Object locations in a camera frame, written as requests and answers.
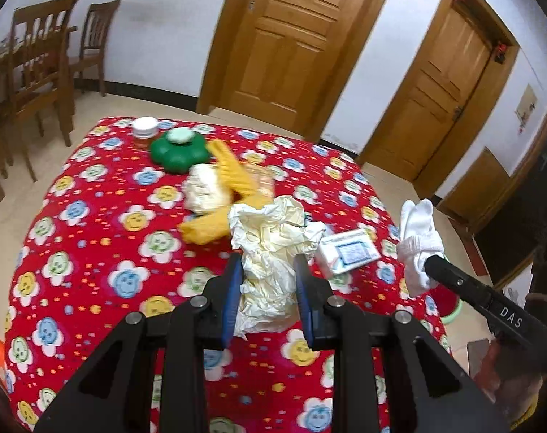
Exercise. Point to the green basin with red inside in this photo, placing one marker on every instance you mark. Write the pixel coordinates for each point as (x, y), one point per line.
(445, 309)

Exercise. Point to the yellow ridged plastic piece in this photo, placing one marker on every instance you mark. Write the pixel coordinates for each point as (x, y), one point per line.
(230, 167)

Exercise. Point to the white jar with orange label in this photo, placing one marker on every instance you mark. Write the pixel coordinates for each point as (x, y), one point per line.
(145, 131)

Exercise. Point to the green flower-shaped container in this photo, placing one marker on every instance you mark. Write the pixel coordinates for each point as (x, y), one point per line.
(178, 153)

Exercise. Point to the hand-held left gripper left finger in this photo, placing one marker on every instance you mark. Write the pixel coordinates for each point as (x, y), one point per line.
(233, 300)

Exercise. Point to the crumpled white wrapper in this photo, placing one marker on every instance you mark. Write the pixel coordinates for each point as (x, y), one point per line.
(203, 189)

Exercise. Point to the dark wood-framed doorway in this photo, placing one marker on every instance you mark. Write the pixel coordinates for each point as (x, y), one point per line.
(526, 198)

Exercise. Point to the white and blue carton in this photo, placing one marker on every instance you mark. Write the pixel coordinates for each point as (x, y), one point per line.
(345, 255)

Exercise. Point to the wooden slat-back chair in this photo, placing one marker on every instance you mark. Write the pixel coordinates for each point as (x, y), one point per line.
(95, 40)
(38, 72)

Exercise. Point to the yellow orange plastic bag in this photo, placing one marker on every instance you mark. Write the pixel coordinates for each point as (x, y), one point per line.
(205, 228)

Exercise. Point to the beige wall panel box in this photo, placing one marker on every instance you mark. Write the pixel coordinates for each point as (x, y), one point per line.
(526, 104)

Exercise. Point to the person's right hand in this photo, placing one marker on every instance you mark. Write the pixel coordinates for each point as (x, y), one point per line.
(508, 376)

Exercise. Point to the narrow wooden door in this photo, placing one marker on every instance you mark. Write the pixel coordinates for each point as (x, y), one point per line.
(474, 194)

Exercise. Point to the red door frame ornament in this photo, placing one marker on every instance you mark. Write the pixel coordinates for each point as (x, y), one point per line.
(500, 53)

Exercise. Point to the wide wooden panel door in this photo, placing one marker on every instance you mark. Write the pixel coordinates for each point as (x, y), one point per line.
(296, 40)

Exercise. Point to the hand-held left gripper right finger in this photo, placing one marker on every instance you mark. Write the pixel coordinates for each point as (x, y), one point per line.
(303, 300)

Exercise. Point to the white sock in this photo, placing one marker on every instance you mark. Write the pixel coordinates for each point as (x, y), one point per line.
(417, 239)

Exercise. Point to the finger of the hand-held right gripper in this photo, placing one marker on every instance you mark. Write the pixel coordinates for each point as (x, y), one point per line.
(458, 279)

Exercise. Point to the red flower-print blanket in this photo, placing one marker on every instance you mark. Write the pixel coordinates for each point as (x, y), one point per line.
(97, 243)

